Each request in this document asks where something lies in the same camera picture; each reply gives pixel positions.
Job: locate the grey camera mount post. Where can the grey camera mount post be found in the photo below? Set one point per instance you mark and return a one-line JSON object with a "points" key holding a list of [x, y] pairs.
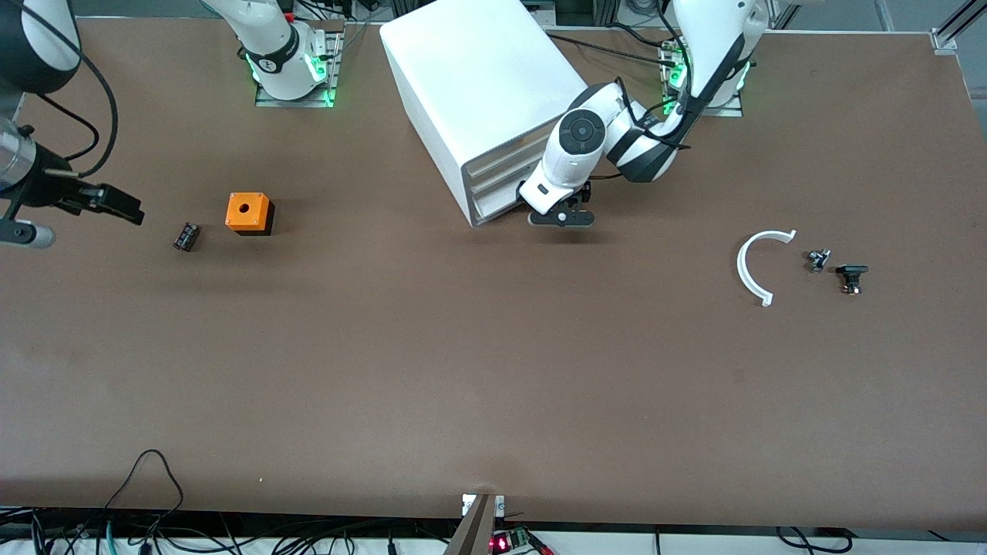
{"points": [[478, 532]]}

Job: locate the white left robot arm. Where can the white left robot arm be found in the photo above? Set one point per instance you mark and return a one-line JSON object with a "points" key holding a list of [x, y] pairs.
{"points": [[717, 38]]}

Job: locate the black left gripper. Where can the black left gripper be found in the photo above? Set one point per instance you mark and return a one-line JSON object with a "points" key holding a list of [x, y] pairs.
{"points": [[586, 193]]}

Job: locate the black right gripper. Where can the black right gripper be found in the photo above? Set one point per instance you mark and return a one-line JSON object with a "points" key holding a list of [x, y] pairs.
{"points": [[51, 186]]}

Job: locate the white drawer cabinet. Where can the white drawer cabinet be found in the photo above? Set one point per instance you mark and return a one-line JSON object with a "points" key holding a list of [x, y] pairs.
{"points": [[478, 69]]}

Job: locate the aluminium profile bracket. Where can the aluminium profile bracket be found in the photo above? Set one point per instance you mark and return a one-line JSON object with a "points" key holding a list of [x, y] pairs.
{"points": [[944, 38]]}

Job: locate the black switch part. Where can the black switch part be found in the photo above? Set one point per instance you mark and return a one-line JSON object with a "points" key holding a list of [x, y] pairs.
{"points": [[852, 270]]}

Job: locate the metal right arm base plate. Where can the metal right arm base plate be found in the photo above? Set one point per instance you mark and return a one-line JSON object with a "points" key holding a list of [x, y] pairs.
{"points": [[297, 102]]}

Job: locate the small metal switch part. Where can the small metal switch part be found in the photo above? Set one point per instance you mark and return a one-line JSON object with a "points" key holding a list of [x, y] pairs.
{"points": [[817, 260]]}

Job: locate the circuit board with red light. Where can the circuit board with red light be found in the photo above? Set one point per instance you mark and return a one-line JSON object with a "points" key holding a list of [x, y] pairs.
{"points": [[501, 543]]}

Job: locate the black cylindrical capacitor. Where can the black cylindrical capacitor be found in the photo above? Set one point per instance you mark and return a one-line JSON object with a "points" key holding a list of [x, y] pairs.
{"points": [[186, 237]]}

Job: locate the white curved plastic arc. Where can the white curved plastic arc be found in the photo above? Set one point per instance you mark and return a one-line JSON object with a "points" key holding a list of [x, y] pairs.
{"points": [[742, 266]]}

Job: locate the white plastic drawer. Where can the white plastic drawer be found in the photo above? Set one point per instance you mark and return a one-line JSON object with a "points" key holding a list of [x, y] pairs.
{"points": [[505, 156], [501, 179], [497, 202]]}

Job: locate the orange button box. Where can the orange button box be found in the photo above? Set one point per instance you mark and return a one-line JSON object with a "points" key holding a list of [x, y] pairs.
{"points": [[247, 210]]}

